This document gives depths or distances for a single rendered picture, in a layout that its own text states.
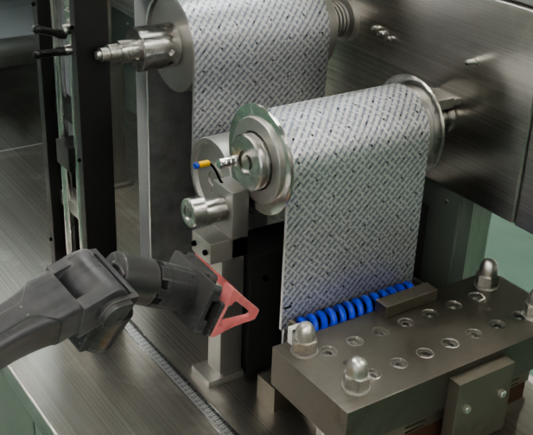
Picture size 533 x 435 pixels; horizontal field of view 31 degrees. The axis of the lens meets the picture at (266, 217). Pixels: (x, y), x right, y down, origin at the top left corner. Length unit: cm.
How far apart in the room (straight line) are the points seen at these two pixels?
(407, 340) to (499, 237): 260
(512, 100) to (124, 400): 68
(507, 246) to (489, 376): 255
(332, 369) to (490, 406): 23
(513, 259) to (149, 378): 248
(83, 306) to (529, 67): 66
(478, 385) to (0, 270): 85
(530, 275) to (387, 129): 240
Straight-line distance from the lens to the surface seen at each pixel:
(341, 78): 161
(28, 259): 173
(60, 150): 151
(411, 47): 147
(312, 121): 122
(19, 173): 206
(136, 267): 110
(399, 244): 138
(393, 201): 133
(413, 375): 123
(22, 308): 101
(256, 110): 122
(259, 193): 124
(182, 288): 113
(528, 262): 372
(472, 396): 127
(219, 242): 127
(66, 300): 102
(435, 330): 132
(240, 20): 139
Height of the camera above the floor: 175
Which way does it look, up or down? 27 degrees down
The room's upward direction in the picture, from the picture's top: 2 degrees clockwise
